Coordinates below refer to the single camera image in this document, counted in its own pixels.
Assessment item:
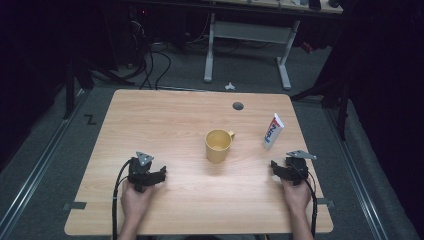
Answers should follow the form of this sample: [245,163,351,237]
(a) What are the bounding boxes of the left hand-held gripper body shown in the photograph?
[127,151,158,194]

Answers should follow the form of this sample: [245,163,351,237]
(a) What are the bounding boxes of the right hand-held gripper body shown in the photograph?
[282,149,318,187]

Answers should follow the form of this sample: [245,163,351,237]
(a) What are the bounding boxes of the white toothpaste tube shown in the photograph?
[262,112,285,150]

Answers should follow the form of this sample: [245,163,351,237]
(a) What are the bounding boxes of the yellow cup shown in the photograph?
[204,129,236,165]

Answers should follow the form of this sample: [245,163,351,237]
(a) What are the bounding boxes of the person's right hand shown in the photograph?
[280,177,313,215]

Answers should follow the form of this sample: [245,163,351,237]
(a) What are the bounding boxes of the person's left hand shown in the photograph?
[120,180,156,222]

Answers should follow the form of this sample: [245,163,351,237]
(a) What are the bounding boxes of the grey tape piece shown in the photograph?
[62,201,88,212]
[314,197,336,209]

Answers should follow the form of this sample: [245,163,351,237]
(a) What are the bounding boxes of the black metal stand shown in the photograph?
[290,66,352,141]
[62,58,136,121]

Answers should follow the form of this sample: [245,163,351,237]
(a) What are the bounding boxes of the red object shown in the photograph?
[300,41,315,55]

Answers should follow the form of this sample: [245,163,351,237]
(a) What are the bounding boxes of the dark computer tower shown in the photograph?
[127,5,152,67]

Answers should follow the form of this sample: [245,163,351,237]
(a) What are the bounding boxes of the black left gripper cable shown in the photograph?
[111,158,134,240]

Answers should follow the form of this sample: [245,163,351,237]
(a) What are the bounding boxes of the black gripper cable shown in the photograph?
[111,158,134,240]
[298,166,319,239]

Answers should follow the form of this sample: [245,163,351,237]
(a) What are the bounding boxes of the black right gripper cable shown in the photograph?
[298,166,319,239]

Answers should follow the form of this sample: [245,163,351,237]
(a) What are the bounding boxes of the metal floor rail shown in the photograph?
[323,107,390,240]
[0,88,92,236]

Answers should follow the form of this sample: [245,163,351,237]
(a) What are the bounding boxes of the black floor cables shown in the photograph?
[129,41,173,91]

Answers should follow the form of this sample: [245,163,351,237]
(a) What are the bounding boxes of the white metal desk frame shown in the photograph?
[203,12,301,91]

